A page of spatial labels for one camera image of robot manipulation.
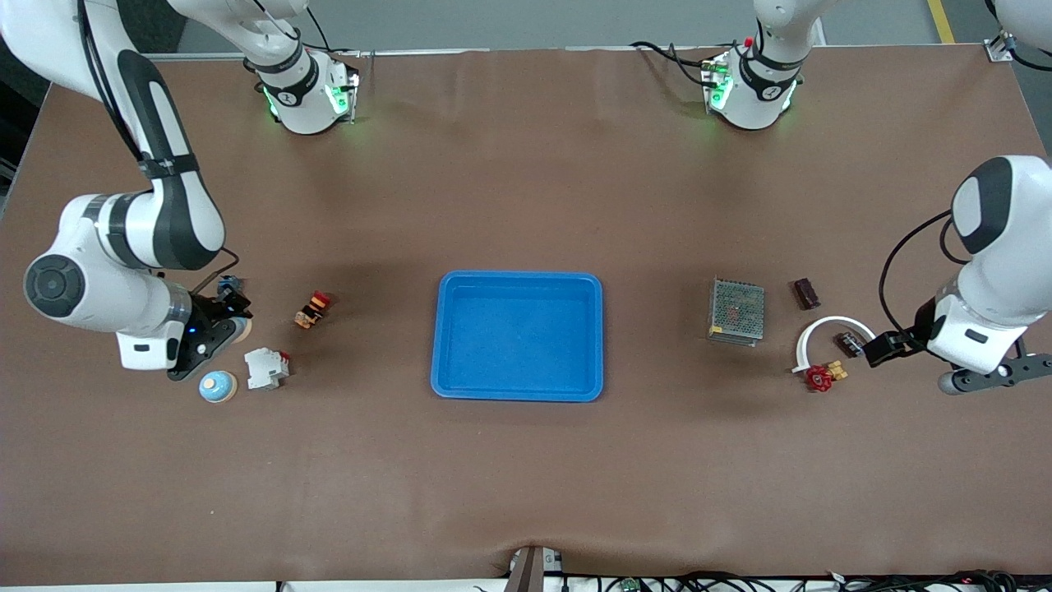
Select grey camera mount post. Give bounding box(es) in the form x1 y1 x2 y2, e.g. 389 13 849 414
503 544 550 592

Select white circuit breaker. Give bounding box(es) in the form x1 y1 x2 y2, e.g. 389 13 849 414
243 347 292 391

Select white half-ring bracket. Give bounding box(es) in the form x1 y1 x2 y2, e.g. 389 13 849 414
791 316 877 375

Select blue plastic tray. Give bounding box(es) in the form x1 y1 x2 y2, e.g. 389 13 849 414
431 271 605 403

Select black arm base cable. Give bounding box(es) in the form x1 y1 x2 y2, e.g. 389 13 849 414
631 39 716 87

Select metal mesh power supply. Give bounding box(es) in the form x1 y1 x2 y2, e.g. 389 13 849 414
707 277 766 347

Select orange red button switch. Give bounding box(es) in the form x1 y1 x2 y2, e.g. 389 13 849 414
294 291 333 330

